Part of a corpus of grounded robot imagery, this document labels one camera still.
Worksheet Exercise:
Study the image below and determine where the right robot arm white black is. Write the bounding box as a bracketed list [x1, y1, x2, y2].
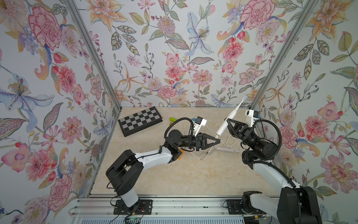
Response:
[227, 119, 322, 224]

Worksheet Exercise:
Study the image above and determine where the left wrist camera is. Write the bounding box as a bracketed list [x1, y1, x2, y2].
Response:
[192, 116, 207, 136]

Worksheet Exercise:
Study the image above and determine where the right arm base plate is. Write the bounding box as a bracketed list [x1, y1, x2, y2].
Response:
[222, 191, 266, 215]

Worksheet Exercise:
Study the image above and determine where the black white folding chessboard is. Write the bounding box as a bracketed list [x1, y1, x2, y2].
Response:
[118, 106, 163, 137]

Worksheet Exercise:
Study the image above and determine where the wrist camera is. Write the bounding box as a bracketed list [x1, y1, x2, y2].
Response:
[245, 109, 260, 127]
[192, 116, 207, 136]

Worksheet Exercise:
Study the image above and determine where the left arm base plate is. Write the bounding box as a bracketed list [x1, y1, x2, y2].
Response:
[113, 199, 153, 215]

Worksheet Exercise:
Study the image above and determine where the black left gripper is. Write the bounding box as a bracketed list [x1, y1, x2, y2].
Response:
[175, 135, 216, 151]

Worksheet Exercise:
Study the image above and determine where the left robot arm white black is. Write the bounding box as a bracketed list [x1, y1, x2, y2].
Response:
[106, 117, 221, 213]

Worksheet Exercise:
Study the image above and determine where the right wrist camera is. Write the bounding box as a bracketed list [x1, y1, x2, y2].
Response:
[245, 109, 260, 127]

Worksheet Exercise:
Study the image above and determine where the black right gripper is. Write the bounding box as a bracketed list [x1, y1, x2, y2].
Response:
[227, 123, 262, 155]

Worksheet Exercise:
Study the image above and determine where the white electric toothbrush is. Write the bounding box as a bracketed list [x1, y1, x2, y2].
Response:
[214, 96, 249, 139]
[216, 147, 236, 152]

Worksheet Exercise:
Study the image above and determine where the aluminium front rail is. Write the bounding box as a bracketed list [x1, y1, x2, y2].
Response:
[69, 196, 270, 220]

